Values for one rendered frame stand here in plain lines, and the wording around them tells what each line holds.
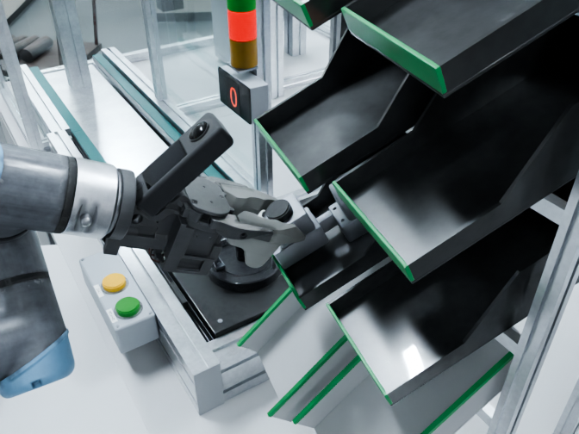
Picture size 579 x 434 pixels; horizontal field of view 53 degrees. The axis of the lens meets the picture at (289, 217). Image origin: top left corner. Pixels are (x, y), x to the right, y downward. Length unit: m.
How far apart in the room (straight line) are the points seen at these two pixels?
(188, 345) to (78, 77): 1.17
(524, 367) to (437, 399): 0.14
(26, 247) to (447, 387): 0.48
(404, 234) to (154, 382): 0.64
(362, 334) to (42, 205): 0.34
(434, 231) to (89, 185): 0.31
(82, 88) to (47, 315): 1.38
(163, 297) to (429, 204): 0.62
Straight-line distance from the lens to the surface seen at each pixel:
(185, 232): 0.60
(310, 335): 0.82
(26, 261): 0.64
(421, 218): 0.51
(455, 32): 0.44
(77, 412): 1.04
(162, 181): 0.57
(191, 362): 0.92
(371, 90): 0.65
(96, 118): 1.74
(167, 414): 1.00
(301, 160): 0.60
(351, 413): 0.77
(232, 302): 0.99
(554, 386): 1.10
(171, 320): 0.99
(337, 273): 0.65
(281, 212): 0.65
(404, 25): 0.47
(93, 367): 1.09
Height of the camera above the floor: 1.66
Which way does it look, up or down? 37 degrees down
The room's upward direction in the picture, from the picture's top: straight up
